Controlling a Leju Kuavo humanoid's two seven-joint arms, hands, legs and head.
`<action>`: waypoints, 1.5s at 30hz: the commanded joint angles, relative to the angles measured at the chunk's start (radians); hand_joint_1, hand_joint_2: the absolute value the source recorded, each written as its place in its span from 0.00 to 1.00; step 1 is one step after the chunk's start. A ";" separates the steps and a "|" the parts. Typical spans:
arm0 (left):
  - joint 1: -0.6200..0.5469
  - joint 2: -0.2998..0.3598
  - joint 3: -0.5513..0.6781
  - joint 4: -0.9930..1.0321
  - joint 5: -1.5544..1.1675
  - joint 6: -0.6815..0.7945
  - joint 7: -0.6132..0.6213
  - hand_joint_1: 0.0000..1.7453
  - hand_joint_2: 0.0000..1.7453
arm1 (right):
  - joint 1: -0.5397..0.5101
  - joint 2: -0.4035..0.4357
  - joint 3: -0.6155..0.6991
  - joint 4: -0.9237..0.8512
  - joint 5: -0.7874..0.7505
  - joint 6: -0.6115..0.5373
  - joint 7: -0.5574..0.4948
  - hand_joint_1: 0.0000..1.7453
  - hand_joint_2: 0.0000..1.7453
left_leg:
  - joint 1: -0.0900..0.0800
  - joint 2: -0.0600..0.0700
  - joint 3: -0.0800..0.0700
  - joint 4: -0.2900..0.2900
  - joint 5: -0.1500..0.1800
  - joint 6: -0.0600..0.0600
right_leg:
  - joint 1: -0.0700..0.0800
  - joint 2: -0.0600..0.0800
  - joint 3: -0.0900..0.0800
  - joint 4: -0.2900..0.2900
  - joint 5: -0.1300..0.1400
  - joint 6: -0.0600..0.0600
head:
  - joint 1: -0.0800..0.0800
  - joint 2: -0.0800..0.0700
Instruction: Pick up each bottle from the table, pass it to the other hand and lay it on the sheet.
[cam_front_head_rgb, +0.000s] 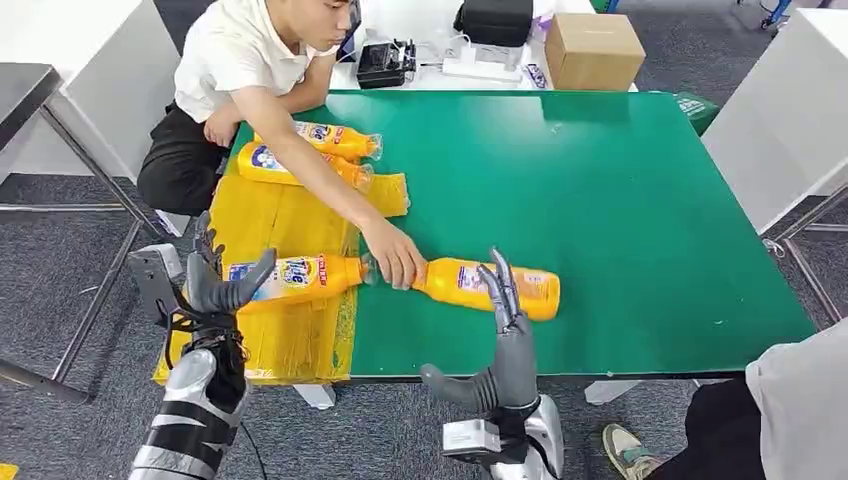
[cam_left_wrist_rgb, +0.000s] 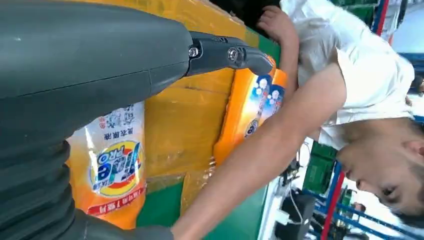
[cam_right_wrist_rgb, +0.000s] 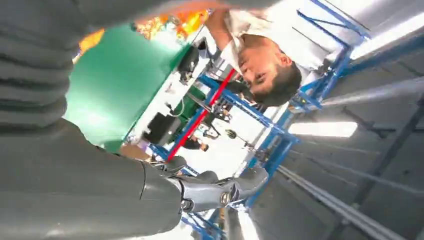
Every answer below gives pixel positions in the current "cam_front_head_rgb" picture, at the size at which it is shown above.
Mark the green crate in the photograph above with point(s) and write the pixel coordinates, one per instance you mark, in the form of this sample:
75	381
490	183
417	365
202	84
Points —
696	112

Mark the black carry bag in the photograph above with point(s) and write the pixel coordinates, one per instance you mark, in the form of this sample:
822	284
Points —
493	20

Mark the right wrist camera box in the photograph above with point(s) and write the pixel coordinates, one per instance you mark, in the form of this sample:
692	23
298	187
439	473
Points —
470	437

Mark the person in grey shirt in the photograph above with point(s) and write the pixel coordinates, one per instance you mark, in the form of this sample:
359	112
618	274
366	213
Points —
795	397

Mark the green table mat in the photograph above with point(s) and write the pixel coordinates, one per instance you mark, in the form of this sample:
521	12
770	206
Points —
629	218

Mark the brown cardboard box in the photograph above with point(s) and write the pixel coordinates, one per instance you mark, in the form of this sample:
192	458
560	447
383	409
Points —
593	53

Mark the person's right hand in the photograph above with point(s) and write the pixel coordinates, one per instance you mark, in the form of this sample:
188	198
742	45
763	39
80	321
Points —
397	258

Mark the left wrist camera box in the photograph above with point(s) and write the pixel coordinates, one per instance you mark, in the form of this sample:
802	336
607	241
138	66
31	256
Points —
156	272

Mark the yellow plastic sheet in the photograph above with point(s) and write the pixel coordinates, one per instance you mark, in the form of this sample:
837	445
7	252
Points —
291	344

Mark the blue metal frame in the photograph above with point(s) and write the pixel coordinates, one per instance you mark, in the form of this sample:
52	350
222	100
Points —
776	12

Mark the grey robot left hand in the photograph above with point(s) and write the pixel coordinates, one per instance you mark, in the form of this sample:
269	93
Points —
212	291

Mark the orange drink bottle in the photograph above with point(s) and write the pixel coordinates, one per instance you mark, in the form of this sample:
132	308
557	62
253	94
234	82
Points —
311	275
338	140
262	162
450	285

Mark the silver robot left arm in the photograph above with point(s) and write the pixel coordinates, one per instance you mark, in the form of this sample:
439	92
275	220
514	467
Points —
192	411

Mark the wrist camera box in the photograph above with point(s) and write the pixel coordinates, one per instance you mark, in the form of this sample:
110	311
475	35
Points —
470	437
156	272

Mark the black charger device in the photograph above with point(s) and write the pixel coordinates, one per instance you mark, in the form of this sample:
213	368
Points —
384	66

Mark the white table leg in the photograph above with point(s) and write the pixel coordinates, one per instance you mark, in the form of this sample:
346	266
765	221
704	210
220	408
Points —
316	396
609	391

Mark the white power strip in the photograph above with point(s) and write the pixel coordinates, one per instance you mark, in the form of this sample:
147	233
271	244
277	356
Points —
480	69

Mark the yellow floor marker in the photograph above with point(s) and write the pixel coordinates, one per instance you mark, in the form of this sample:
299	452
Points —
6	473

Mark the small printed packet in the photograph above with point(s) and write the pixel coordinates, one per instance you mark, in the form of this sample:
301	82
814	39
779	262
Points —
536	76

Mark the seated person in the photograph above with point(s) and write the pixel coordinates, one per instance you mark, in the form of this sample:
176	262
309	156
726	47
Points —
232	46

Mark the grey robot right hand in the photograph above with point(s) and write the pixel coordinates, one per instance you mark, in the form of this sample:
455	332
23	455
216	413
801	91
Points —
513	371

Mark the person's left hand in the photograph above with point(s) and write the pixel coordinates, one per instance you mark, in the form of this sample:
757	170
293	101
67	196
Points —
222	126

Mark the white table with equipment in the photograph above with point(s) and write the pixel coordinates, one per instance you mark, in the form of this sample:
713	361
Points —
430	20

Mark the metal desk legs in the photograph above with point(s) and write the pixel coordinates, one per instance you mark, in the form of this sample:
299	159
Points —
805	272

